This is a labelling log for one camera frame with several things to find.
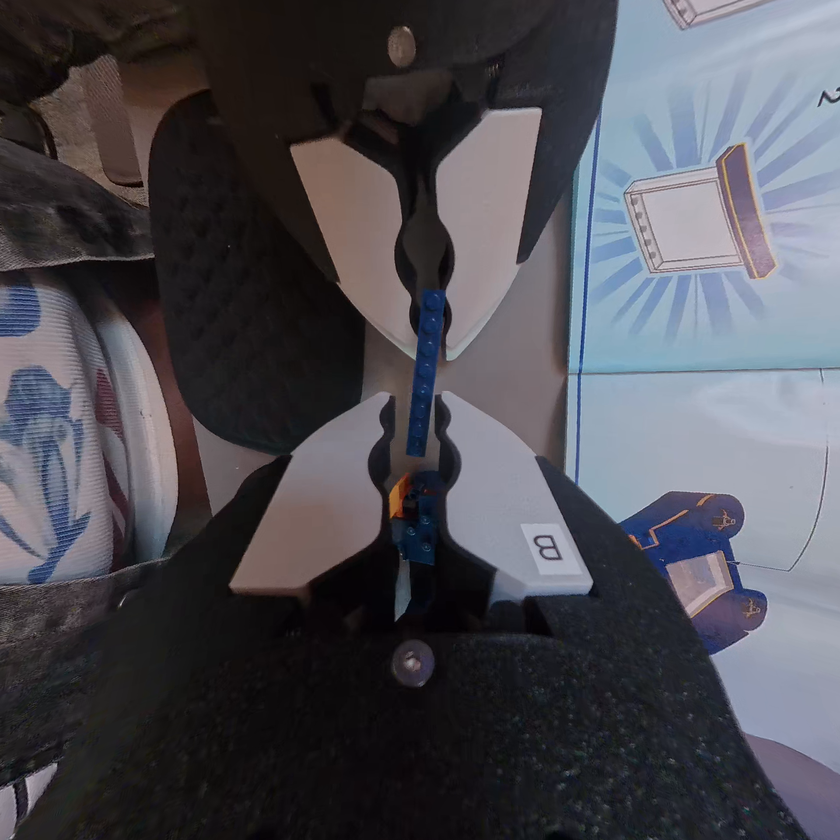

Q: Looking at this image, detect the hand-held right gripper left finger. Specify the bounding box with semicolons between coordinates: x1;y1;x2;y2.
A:
230;392;396;597

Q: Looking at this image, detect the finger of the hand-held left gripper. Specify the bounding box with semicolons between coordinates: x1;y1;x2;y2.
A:
433;105;544;362
287;134;422;347

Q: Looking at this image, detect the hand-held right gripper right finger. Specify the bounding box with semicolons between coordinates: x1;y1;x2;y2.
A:
438;391;595;601

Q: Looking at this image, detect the dark blue brick console model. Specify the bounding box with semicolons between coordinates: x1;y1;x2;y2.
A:
388;470;441;568

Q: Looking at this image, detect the dark blue brick plate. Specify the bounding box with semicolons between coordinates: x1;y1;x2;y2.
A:
404;287;448;458

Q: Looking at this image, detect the instruction booklet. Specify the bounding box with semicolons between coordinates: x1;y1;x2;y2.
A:
564;0;840;770

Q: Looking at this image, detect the black bumpy cushion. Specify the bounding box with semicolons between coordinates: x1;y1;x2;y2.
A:
148;87;366;455

